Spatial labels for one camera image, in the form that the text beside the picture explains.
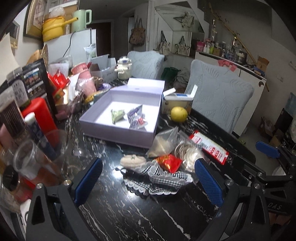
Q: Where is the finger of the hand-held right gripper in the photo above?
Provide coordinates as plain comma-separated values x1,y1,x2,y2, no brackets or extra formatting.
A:
255,141,296,168
233,155,296,186

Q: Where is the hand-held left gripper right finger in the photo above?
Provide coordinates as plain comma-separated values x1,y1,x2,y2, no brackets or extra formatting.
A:
190,158,273,241

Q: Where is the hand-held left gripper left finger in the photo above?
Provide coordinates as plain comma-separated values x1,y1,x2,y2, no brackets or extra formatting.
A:
25,157,104,241

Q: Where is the long red-white packet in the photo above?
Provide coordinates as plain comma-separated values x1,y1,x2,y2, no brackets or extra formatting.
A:
188,130,229,165

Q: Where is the clear bag of white rings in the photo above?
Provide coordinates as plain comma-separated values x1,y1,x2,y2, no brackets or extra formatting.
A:
174,139,208,173

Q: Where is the red snack packet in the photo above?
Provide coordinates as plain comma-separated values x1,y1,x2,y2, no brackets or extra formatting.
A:
156,155,183,173

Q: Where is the white round pastry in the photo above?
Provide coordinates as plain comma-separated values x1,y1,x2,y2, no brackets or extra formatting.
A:
120,155,147,168

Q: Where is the fine checked lace band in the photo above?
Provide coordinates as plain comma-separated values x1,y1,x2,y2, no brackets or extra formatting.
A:
116,167,183,195

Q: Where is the clear bag of beige powder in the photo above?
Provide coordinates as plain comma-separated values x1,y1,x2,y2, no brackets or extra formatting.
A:
147,126,179,158

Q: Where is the lavender gift box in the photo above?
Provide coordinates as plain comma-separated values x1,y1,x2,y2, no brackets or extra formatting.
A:
79,77,165,149

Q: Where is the clear glass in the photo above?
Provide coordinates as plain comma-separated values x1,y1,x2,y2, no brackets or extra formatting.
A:
43,129,70,163

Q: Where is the clear plastic cup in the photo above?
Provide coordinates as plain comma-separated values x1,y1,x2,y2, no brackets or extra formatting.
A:
13,139,63,187

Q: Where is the blue-white tube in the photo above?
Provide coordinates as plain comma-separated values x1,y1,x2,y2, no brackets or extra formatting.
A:
24,112,57,160

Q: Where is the white cabinet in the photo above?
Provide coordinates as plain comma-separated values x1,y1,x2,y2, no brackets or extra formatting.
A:
194,50,267,137

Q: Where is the light blue covered chair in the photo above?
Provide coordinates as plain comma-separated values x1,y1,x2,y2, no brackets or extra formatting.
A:
127,50,165,80
185,60,255,135

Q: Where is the green triangular packet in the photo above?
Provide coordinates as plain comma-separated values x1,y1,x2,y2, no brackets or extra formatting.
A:
111,109,126,124

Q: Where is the yellow lemon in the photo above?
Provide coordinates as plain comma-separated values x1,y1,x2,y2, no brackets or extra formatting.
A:
171,106,188,122

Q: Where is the purple snack packet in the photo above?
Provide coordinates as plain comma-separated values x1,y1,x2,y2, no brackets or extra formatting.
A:
127,104,148,130

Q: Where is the red canister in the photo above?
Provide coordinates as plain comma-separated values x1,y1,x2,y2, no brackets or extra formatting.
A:
21,97,58,149

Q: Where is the open cardboard box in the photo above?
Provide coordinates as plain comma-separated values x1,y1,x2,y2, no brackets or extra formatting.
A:
256,56,270,71

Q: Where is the cardboard box with blue-white flaps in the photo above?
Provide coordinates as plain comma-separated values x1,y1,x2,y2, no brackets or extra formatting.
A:
161,85,199,115

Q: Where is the pink cloth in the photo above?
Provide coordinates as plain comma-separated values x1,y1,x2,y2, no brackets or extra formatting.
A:
217,59,237,71

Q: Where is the pink cup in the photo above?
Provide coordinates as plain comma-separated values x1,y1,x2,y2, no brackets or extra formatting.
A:
70,61,97,96

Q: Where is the red snack bag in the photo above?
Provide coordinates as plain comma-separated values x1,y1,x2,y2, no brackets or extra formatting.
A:
47,72,71,90

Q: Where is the bamboo stick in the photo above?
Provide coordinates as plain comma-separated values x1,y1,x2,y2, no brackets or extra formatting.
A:
208,2,270,91

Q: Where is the grey clothes pile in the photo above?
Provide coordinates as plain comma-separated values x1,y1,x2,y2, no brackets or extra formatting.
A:
173,68,191,90

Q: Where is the row of bottles and jars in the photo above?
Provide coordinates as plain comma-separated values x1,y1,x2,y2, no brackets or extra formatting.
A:
196,38,248,64

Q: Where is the white box of small bottles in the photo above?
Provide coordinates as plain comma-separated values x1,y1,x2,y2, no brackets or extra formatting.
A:
91,54,117,83

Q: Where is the dark green bag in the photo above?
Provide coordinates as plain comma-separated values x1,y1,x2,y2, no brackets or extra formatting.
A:
161,67,181,80

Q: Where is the white plastic basket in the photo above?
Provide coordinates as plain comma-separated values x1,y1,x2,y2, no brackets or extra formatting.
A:
47,62,71,77

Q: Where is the white astronaut figurine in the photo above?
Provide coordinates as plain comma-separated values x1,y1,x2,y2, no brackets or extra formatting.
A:
114,56,133,80

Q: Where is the green-white packet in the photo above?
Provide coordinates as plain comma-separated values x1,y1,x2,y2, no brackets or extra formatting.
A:
84,44,97,62

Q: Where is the beige tote bag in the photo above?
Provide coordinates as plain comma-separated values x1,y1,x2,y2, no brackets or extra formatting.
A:
158,31,173,55
174,36,191,56

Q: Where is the woven fan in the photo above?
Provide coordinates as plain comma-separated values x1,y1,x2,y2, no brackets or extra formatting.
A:
26,44,49,67

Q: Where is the white fridge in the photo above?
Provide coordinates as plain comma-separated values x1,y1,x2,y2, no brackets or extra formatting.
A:
43,28,97,66

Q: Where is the brown patterned handbag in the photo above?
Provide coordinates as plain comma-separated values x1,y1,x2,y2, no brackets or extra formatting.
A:
129,17,146,45

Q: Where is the yellow pot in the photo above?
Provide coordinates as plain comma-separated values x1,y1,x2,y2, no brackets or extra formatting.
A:
42,16,77,42

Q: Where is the green electric kettle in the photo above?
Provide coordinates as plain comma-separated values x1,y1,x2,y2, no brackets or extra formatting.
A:
71,9,92,33

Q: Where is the framed picture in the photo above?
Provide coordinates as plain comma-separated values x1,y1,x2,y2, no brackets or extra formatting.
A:
23,0,50,41

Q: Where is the star wall decoration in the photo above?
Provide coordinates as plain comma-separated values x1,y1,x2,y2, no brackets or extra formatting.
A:
173,12,195,29

